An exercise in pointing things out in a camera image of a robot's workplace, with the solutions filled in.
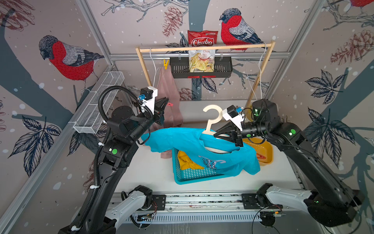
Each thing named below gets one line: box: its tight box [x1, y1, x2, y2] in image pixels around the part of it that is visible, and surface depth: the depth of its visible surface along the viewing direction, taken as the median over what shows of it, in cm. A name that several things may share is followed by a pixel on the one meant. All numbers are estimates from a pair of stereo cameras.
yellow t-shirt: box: [177, 150, 205, 171], surface depth 86 cm
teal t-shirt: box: [140, 127, 261, 176], surface depth 59 cm
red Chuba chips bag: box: [187, 30, 219, 73], surface depth 87 cm
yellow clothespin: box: [163, 58, 170, 70], surface depth 79 cm
